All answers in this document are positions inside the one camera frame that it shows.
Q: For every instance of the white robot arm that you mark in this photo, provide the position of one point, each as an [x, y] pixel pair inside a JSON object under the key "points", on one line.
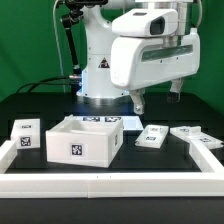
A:
{"points": [[97, 85]]}

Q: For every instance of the white cabinet top block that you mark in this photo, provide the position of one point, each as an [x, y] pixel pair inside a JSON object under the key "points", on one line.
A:
{"points": [[26, 133]]}

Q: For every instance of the white marker tag sheet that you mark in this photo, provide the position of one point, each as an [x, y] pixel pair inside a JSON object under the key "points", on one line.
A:
{"points": [[130, 123]]}

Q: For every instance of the white cabinet door panel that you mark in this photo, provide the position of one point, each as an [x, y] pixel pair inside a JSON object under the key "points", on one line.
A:
{"points": [[152, 136], [187, 134]]}

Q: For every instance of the white U-shaped frame fence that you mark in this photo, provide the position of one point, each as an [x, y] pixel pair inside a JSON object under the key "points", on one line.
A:
{"points": [[208, 181]]}

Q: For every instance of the white cabinet body box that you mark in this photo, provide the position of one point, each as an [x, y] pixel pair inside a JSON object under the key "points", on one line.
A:
{"points": [[88, 143]]}

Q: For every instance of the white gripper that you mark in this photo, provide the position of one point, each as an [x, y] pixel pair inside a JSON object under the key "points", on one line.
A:
{"points": [[138, 63]]}

